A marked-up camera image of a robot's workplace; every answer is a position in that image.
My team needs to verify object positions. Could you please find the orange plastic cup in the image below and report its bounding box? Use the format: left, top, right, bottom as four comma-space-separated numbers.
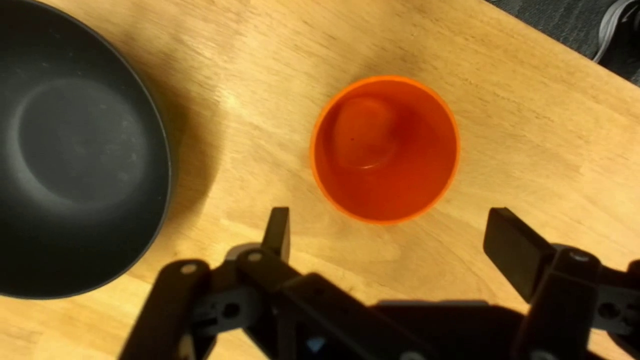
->
309, 74, 462, 225

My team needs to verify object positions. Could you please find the black bowl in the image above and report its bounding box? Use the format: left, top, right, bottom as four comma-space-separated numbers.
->
0, 0, 174, 299

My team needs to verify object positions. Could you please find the grey rimmed black wheel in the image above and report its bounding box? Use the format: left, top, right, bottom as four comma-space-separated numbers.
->
592, 0, 640, 85

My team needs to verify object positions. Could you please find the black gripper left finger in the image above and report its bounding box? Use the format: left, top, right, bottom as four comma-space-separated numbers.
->
119, 205, 402, 360

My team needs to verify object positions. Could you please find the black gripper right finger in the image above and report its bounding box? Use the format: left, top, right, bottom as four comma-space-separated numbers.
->
484, 205, 640, 360

